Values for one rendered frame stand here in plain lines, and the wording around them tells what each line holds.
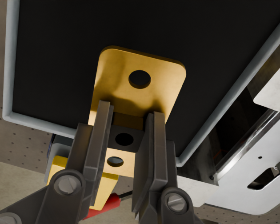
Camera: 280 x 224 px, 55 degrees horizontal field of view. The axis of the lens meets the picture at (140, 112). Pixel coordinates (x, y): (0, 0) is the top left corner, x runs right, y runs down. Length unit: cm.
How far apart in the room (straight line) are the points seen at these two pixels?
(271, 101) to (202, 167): 22
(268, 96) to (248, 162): 27
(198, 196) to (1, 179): 231
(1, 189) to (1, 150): 173
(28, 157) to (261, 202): 77
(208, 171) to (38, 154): 70
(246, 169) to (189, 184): 13
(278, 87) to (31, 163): 94
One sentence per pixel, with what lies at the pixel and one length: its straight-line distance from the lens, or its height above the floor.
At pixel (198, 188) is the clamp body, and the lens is 44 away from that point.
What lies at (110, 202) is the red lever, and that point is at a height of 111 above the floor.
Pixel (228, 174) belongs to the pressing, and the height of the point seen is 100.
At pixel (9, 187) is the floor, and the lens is 272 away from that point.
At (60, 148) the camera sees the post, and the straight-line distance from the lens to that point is 26.
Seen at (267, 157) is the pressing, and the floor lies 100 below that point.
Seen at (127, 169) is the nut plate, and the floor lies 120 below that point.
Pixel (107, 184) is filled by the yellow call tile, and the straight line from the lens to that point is 26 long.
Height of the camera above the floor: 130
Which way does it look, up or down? 49 degrees down
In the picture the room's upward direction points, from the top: 177 degrees counter-clockwise
